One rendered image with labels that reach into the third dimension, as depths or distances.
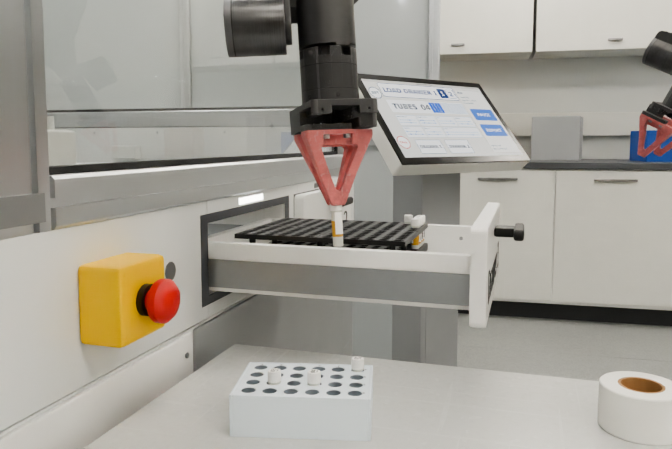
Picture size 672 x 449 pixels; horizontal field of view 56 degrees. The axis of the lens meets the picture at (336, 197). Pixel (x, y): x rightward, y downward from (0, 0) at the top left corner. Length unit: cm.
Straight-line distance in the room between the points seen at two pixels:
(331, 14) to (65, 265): 33
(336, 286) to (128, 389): 25
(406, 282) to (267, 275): 17
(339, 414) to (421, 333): 127
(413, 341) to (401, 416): 123
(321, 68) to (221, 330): 39
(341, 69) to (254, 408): 32
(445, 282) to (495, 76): 373
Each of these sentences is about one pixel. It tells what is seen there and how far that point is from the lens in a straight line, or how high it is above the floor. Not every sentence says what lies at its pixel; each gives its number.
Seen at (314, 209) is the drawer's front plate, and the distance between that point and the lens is 111.
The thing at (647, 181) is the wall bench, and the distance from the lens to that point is 377.
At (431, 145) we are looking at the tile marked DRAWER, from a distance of 167.
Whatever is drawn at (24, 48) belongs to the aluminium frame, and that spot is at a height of 109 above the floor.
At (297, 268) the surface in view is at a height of 87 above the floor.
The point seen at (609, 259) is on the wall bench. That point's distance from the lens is 379.
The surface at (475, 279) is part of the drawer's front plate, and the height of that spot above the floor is 87.
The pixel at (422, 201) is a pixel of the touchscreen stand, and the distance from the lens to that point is 176.
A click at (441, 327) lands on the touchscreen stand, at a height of 48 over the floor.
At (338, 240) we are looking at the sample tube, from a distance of 63.
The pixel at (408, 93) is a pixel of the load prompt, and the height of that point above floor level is 115.
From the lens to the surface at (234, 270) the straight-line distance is 79.
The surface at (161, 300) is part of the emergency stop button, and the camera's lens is 58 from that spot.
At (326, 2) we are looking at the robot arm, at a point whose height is 115.
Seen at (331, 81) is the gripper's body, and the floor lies 108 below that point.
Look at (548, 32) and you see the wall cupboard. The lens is 409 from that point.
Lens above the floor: 102
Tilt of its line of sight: 5 degrees down
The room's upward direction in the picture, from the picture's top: straight up
